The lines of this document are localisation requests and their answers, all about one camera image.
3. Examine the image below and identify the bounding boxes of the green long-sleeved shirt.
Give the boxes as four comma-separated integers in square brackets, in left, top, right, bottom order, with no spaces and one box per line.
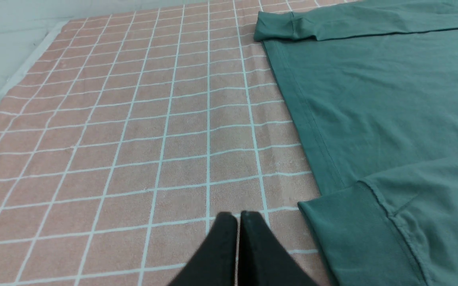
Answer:
[254,0,458,286]

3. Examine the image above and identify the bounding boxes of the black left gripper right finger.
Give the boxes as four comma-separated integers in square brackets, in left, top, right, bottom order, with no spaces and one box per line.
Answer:
[238,211,317,286]

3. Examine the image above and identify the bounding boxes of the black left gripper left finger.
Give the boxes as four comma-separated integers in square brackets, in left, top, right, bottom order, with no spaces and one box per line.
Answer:
[169,212,238,286]

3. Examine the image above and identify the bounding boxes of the pink grid tablecloth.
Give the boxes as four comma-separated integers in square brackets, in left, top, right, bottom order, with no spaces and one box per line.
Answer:
[0,0,340,286]

